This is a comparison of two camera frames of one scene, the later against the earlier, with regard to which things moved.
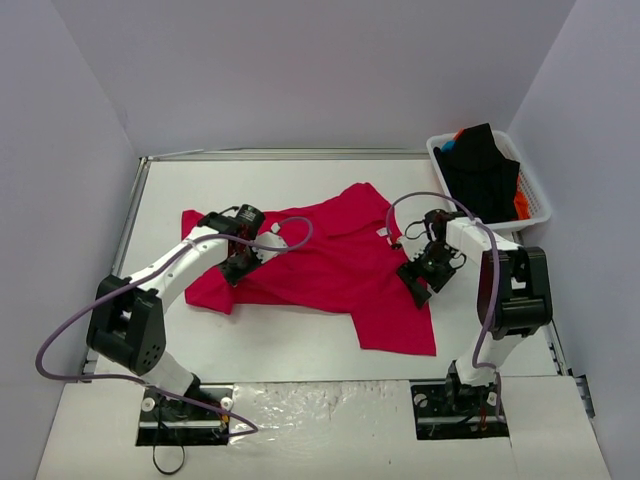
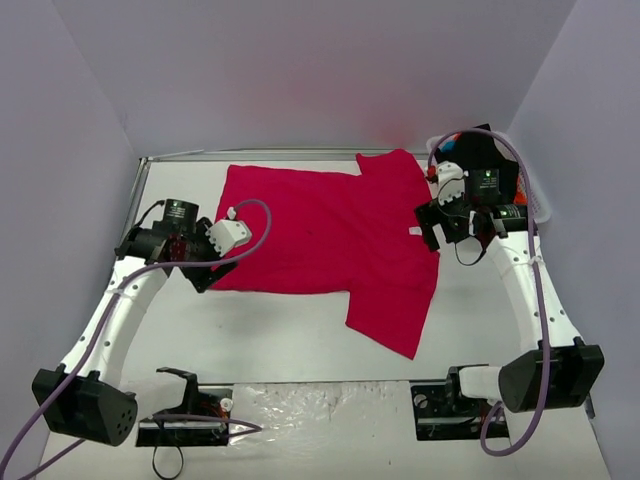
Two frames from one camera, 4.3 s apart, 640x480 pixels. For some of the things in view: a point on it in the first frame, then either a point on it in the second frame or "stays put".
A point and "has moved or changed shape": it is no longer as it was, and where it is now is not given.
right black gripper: x=420 y=276 to x=430 y=225
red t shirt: x=339 y=260 has moved or changed shape
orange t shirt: x=521 y=206 stays put
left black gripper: x=239 y=267 to x=211 y=270
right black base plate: x=447 y=411 stays put
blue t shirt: x=449 y=146 stays put
